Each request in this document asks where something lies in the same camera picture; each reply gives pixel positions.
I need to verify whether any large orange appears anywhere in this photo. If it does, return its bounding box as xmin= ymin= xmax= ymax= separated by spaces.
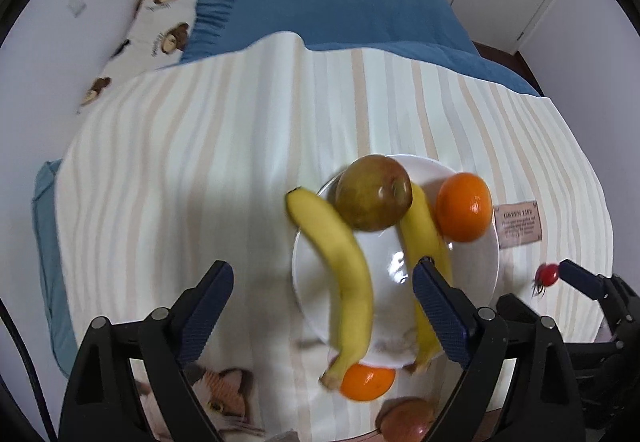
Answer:
xmin=435 ymin=173 xmax=494 ymax=243

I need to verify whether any blue bed quilt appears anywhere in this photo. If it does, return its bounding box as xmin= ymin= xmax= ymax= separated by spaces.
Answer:
xmin=30 ymin=0 xmax=544 ymax=378

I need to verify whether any small orange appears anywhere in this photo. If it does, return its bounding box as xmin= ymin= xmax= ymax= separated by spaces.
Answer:
xmin=340 ymin=364 xmax=396 ymax=402

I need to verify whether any brown blanket label patch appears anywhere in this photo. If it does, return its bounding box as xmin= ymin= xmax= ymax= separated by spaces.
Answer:
xmin=494 ymin=201 xmax=542 ymax=249

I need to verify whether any dark red apple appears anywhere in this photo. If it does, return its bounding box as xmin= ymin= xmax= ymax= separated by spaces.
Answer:
xmin=376 ymin=398 xmax=435 ymax=442

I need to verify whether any striped cream blanket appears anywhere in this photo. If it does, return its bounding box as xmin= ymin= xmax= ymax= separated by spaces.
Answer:
xmin=55 ymin=33 xmax=613 ymax=441

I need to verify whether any large yellow banana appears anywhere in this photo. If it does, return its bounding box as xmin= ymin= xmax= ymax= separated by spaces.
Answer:
xmin=399 ymin=182 xmax=452 ymax=374

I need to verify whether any white ceramic plate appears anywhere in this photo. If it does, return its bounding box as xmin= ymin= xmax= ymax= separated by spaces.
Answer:
xmin=292 ymin=154 xmax=499 ymax=368

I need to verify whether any small yellow banana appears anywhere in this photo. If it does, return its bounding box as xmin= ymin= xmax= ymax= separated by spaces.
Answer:
xmin=285 ymin=187 xmax=374 ymax=391

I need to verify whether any red cherry tomato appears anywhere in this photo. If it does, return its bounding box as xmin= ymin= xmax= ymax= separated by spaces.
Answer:
xmin=532 ymin=263 xmax=560 ymax=296

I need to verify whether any white wall socket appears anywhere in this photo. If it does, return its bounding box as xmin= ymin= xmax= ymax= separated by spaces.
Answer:
xmin=67 ymin=0 xmax=87 ymax=18

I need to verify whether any bear print pillow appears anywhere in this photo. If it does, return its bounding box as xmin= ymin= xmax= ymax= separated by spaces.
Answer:
xmin=78 ymin=0 xmax=198 ymax=111

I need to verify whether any black cable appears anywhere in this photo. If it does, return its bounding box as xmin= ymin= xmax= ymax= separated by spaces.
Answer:
xmin=0 ymin=296 xmax=59 ymax=442

